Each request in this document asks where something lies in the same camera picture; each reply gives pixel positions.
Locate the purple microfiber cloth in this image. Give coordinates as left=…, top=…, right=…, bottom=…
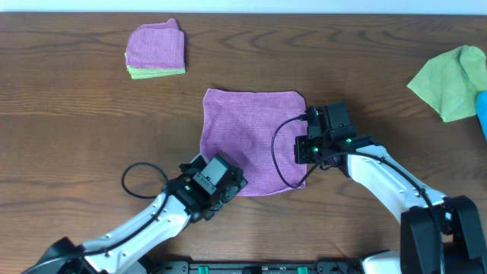
left=199, top=88, right=307, bottom=196

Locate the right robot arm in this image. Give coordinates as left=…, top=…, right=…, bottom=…
left=295, top=103, right=486, bottom=274

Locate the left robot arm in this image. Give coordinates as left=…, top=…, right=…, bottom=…
left=26, top=153, right=247, bottom=273

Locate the crumpled green cloth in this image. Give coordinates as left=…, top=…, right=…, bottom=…
left=407, top=46, right=486, bottom=123

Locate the folded green cloth under stack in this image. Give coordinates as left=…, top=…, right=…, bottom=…
left=125, top=51, right=186, bottom=80

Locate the folded purple cloth on stack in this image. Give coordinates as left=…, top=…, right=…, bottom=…
left=126, top=18, right=185, bottom=69

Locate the blue object at edge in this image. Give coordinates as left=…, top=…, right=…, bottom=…
left=475, top=91, right=487, bottom=140

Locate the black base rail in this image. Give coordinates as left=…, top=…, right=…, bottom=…
left=158, top=260, right=364, bottom=274

